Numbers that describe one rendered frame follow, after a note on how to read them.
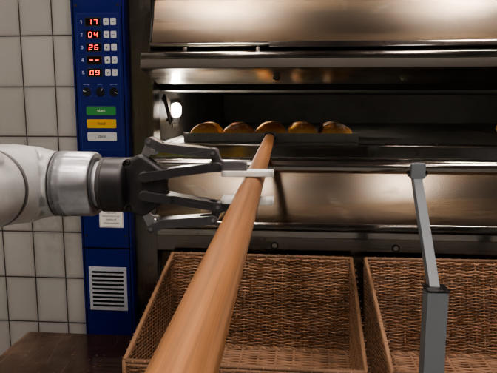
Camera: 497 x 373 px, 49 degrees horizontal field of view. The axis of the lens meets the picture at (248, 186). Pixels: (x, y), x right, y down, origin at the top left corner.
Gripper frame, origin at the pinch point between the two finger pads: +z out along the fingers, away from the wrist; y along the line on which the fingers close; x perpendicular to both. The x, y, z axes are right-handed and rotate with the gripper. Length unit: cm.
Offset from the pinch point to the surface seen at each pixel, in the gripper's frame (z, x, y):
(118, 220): -45, -88, 25
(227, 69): -10, -76, -20
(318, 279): 16, -84, 41
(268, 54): 1, -75, -24
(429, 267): 34, -34, 21
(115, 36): -44, -87, -30
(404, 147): 40, -88, 2
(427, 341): 33, -29, 34
